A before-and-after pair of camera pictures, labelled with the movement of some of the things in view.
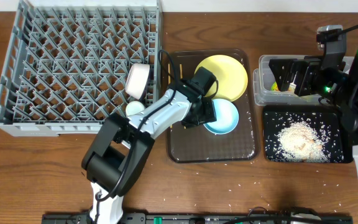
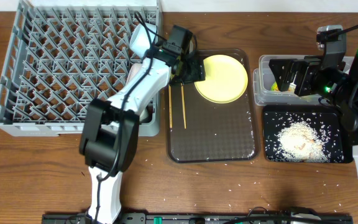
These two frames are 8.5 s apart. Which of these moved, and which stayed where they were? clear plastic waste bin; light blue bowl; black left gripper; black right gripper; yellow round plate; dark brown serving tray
Moved: light blue bowl; black left gripper
Stayed: clear plastic waste bin; yellow round plate; dark brown serving tray; black right gripper
